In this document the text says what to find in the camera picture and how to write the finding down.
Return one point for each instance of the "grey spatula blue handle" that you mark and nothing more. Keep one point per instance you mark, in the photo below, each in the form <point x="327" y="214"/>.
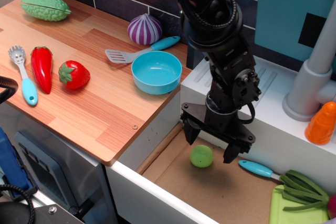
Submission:
<point x="116" y="56"/>

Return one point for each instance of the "red toy strawberry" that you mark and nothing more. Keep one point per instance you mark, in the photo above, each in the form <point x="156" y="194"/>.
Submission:
<point x="73" y="74"/>

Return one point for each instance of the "purple striped toy onion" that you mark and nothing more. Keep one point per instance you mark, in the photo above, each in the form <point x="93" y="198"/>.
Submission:
<point x="145" y="30"/>

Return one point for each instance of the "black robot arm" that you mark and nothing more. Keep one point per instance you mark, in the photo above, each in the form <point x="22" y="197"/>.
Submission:
<point x="215" y="28"/>

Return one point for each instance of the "grey toy faucet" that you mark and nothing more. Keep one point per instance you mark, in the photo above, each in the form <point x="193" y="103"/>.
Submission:
<point x="313" y="85"/>

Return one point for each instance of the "blue clamp lower left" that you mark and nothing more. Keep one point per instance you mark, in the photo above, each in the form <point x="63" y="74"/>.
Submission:
<point x="15" y="172"/>

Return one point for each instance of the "green toy bitter gourd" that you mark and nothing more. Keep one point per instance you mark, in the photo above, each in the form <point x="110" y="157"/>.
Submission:
<point x="48" y="10"/>

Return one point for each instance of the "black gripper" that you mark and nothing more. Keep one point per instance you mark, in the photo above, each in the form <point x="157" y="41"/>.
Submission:
<point x="227" y="127"/>

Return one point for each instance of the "green leafy toy vegetable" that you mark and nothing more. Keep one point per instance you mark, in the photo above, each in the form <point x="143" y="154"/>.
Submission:
<point x="301" y="189"/>

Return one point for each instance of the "pink toy at edge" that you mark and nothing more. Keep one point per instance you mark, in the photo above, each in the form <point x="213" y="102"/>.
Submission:
<point x="331" y="207"/>

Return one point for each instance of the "orange toy carrot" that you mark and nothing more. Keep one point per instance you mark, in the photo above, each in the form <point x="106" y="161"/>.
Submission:
<point x="321" y="127"/>

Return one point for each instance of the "light green cutting board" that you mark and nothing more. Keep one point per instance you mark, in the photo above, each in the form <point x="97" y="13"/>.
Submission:
<point x="277" y="215"/>

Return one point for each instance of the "blue plastic bowl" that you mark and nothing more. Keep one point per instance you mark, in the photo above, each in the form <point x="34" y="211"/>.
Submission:
<point x="156" y="72"/>

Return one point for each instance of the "grey pasta spoon blue handle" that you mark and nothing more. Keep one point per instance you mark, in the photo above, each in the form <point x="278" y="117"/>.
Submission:
<point x="29" y="90"/>

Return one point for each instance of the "teal box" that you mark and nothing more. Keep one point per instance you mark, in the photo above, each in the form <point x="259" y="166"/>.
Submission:
<point x="290" y="27"/>

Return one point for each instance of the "grey toy oven door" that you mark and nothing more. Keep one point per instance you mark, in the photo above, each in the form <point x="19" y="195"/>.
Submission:
<point x="66" y="177"/>

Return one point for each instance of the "blue handled utensil in sink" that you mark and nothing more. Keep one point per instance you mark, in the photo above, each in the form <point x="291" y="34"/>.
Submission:
<point x="259" y="169"/>

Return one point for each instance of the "red toy chili pepper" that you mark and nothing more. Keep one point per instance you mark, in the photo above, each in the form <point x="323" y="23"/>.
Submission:
<point x="41" y="63"/>

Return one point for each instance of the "green toy pear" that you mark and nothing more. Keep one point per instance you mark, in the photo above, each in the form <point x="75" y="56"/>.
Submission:
<point x="201" y="156"/>

